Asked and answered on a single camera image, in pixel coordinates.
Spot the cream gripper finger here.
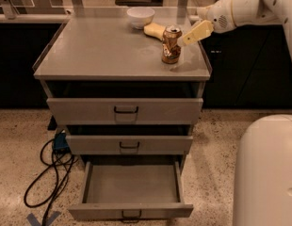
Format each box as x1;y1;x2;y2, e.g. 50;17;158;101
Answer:
177;20;214;47

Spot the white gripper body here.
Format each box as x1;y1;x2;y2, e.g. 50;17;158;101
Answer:
197;0;260;33

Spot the orange soda can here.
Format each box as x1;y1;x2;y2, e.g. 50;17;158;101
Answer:
162;25;182;64

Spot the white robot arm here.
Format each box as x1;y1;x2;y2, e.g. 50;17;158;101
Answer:
178;0;292;226

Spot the grey drawer cabinet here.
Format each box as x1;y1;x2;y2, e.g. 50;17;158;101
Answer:
34;8;211;164

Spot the top grey drawer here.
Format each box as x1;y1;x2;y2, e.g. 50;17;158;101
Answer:
46;81;204;126

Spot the grey drawer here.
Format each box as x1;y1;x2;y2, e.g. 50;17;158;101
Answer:
69;158;193;220
46;81;204;126
66;124;192;154

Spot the middle grey drawer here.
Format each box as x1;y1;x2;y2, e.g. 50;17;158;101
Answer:
66;124;192;154

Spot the bottom grey drawer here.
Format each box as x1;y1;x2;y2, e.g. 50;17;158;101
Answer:
69;158;193;220

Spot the yellow sponge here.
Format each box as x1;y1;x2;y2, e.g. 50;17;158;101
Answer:
144;23;166;40

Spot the white bowl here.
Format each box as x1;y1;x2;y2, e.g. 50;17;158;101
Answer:
126;7;155;29

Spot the blue power box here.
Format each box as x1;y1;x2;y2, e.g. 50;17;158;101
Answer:
53;133;70;153

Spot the white counter rail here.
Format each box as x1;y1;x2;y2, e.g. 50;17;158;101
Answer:
0;13;210;26

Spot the black cable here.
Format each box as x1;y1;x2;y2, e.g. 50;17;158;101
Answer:
23;137;78;226

